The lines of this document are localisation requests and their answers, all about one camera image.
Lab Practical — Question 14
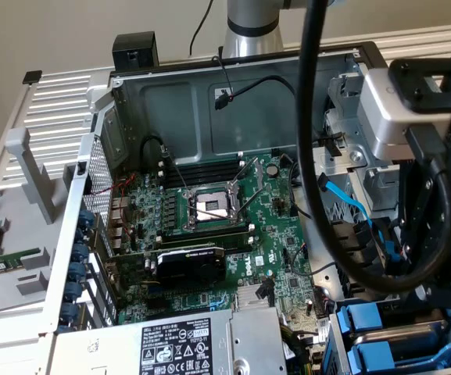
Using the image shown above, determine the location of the black graphics card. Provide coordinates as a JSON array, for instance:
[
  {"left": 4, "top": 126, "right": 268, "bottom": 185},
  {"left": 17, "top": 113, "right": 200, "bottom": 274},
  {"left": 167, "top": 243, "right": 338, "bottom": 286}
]
[{"left": 106, "top": 244, "right": 229, "bottom": 291}]

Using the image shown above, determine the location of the empty blue disk carrier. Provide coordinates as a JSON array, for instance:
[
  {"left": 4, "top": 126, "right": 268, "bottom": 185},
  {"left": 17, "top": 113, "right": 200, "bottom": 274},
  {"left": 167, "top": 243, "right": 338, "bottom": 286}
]
[{"left": 345, "top": 331, "right": 451, "bottom": 372}]

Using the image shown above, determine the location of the silver finned heat sink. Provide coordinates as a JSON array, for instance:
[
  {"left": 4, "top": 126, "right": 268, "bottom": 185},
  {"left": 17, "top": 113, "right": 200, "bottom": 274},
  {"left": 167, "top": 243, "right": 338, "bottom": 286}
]
[{"left": 235, "top": 285, "right": 277, "bottom": 312}]

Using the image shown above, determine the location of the black flat wire clip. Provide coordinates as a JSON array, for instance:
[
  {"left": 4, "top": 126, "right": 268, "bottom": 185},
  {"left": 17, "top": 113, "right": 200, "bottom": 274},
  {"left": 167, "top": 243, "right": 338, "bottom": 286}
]
[{"left": 319, "top": 131, "right": 345, "bottom": 158}]

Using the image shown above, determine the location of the grey power supply unit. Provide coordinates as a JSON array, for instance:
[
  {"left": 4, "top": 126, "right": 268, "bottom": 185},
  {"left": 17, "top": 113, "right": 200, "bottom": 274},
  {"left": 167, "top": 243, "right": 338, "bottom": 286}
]
[{"left": 51, "top": 306, "right": 288, "bottom": 375}]

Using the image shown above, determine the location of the black plastic shroud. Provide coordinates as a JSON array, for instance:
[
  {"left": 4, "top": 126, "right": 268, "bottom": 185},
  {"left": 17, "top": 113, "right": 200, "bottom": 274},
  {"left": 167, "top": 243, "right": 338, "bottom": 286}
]
[{"left": 328, "top": 219, "right": 392, "bottom": 302}]

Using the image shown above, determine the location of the thin black cable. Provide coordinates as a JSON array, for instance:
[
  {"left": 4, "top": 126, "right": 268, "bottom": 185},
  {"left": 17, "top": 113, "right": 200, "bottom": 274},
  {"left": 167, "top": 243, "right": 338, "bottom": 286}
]
[{"left": 188, "top": 0, "right": 215, "bottom": 55}]

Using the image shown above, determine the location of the grey metal drive cage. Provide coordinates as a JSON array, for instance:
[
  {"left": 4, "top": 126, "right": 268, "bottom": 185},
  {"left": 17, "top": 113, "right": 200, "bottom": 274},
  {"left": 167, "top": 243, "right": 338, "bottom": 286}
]
[{"left": 321, "top": 72, "right": 406, "bottom": 214}]

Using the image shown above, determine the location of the black camera bracket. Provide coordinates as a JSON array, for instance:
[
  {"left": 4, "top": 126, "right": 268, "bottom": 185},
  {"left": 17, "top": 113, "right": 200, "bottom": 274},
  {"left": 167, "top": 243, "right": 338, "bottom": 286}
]
[{"left": 388, "top": 57, "right": 451, "bottom": 115}]

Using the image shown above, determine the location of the thin black wire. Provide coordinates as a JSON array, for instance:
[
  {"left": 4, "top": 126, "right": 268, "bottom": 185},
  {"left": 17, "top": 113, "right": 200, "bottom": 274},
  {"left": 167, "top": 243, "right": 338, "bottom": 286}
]
[{"left": 211, "top": 54, "right": 236, "bottom": 102}]

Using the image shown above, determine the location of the silver socket cover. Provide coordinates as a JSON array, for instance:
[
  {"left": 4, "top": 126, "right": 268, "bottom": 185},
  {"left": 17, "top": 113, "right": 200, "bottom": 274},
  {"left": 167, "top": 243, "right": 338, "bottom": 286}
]
[{"left": 229, "top": 155, "right": 267, "bottom": 219}]

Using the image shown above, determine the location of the black box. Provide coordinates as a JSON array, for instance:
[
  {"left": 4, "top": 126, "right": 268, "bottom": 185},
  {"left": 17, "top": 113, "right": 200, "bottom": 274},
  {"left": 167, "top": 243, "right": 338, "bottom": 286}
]
[{"left": 112, "top": 31, "right": 159, "bottom": 72}]

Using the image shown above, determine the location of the grey metal disk bay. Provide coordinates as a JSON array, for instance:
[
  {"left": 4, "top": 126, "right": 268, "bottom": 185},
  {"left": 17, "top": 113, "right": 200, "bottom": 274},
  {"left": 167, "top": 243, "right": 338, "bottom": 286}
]
[{"left": 324, "top": 292, "right": 451, "bottom": 375}]

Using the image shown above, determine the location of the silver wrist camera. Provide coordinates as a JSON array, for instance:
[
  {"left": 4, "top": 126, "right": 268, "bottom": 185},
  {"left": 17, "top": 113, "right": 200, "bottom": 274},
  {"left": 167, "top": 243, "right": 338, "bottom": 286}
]
[{"left": 356, "top": 66, "right": 445, "bottom": 161}]

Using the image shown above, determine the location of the black looped wire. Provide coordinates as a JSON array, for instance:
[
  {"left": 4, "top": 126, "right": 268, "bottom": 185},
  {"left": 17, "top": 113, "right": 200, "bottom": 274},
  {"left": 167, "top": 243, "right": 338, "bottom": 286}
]
[{"left": 139, "top": 134, "right": 172, "bottom": 159}]

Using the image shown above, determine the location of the grey parts rack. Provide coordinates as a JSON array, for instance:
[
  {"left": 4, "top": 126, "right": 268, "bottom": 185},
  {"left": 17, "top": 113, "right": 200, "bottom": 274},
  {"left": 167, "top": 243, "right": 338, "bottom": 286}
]
[{"left": 0, "top": 127, "right": 91, "bottom": 320}]

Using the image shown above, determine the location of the CPU socket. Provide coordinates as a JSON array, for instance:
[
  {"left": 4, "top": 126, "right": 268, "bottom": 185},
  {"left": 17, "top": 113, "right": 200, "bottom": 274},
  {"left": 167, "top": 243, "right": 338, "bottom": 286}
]
[{"left": 181, "top": 186, "right": 246, "bottom": 232}]

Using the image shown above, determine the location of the green RAM stick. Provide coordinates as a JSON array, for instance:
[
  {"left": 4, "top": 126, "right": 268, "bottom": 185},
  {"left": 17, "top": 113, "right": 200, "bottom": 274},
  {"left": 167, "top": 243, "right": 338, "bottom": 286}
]
[{"left": 0, "top": 252, "right": 29, "bottom": 279}]

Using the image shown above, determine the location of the black wire with flat connector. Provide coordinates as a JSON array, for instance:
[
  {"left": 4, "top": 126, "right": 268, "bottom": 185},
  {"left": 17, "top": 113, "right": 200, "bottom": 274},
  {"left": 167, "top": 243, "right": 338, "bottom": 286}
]
[{"left": 213, "top": 74, "right": 328, "bottom": 144}]

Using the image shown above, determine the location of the grey open PC case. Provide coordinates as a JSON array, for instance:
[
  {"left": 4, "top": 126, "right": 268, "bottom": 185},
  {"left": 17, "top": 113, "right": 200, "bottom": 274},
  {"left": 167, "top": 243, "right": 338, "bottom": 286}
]
[{"left": 39, "top": 41, "right": 451, "bottom": 375}]

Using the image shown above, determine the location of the red black twisted wire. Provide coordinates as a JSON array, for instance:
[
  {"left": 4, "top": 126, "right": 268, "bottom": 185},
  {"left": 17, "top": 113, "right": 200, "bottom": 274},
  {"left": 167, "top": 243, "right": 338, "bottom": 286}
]
[{"left": 90, "top": 173, "right": 138, "bottom": 196}]

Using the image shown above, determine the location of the blue data wire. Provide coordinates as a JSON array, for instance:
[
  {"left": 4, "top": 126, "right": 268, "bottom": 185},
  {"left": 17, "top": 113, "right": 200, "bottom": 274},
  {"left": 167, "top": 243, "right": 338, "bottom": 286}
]
[{"left": 317, "top": 173, "right": 402, "bottom": 274}]

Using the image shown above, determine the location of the thin grey wire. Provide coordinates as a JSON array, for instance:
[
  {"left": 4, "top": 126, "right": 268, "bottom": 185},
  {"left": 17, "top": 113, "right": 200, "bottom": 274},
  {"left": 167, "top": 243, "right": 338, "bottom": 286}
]
[{"left": 289, "top": 244, "right": 338, "bottom": 277}]

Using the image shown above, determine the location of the thin metal locking lever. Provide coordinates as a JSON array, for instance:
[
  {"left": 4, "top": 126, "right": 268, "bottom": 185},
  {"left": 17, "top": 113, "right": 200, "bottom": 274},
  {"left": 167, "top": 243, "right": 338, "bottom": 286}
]
[
  {"left": 165, "top": 152, "right": 190, "bottom": 195},
  {"left": 191, "top": 206, "right": 232, "bottom": 220}
]

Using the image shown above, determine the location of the hard disk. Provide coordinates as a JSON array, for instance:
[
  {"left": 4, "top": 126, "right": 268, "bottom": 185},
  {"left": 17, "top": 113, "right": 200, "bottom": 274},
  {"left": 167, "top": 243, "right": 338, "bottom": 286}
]
[{"left": 334, "top": 300, "right": 451, "bottom": 352}]

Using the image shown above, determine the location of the green motherboard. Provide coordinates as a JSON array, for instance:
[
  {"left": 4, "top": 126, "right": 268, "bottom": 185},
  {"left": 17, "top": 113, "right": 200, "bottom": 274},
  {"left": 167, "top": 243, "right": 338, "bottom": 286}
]
[{"left": 106, "top": 151, "right": 343, "bottom": 347}]

